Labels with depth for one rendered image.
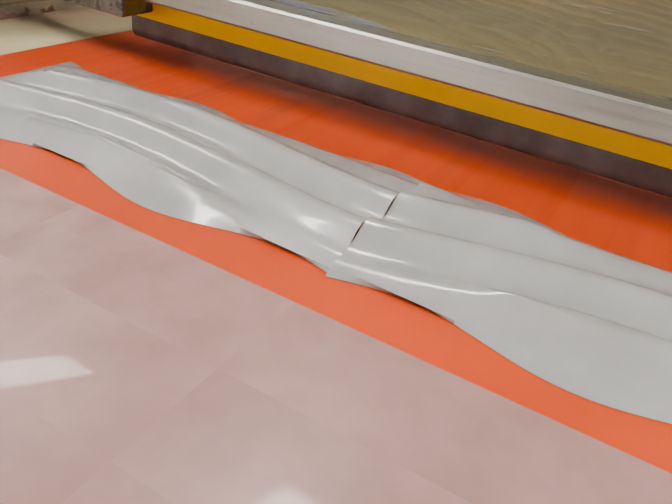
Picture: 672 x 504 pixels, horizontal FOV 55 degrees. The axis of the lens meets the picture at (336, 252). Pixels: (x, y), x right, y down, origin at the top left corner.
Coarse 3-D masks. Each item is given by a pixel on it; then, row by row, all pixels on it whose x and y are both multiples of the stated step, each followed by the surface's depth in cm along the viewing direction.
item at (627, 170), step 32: (160, 32) 31; (192, 32) 30; (256, 64) 29; (288, 64) 28; (352, 96) 27; (384, 96) 26; (416, 96) 26; (448, 128) 26; (480, 128) 25; (512, 128) 24; (576, 160) 24; (608, 160) 23; (640, 160) 22
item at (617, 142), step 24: (192, 24) 30; (216, 24) 29; (264, 48) 28; (288, 48) 28; (312, 48) 27; (336, 72) 27; (360, 72) 26; (384, 72) 26; (432, 96) 25; (456, 96) 25; (480, 96) 24; (504, 120) 24; (528, 120) 24; (552, 120) 23; (576, 120) 23; (600, 144) 23; (624, 144) 22; (648, 144) 22
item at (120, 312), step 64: (0, 64) 28; (128, 64) 30; (192, 64) 31; (320, 128) 26; (384, 128) 27; (0, 192) 19; (64, 192) 19; (0, 256) 16; (64, 256) 17; (128, 256) 17; (192, 256) 17; (256, 256) 18; (0, 320) 14; (64, 320) 15; (128, 320) 15; (192, 320) 15; (256, 320) 15; (0, 384) 13; (64, 384) 13; (128, 384) 13; (192, 384) 13; (0, 448) 12; (64, 448) 12
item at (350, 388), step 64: (512, 192) 23; (576, 192) 24; (640, 192) 24; (640, 256) 20; (320, 320) 16; (384, 320) 16; (256, 384) 14; (320, 384) 14; (384, 384) 14; (448, 384) 14; (512, 384) 14; (128, 448) 12; (192, 448) 12; (256, 448) 12; (320, 448) 12; (384, 448) 12; (448, 448) 13; (512, 448) 13; (576, 448) 13; (640, 448) 13
